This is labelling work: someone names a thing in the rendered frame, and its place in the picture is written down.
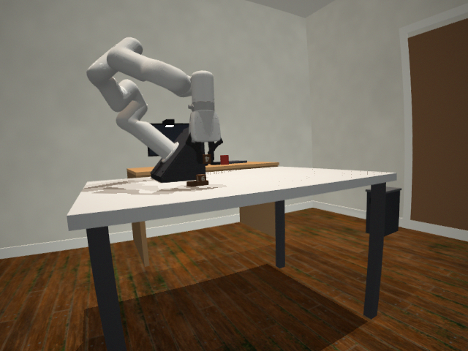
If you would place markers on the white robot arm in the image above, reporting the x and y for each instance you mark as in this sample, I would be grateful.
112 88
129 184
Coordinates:
127 95

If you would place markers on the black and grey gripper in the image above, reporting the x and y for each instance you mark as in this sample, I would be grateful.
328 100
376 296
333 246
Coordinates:
205 127

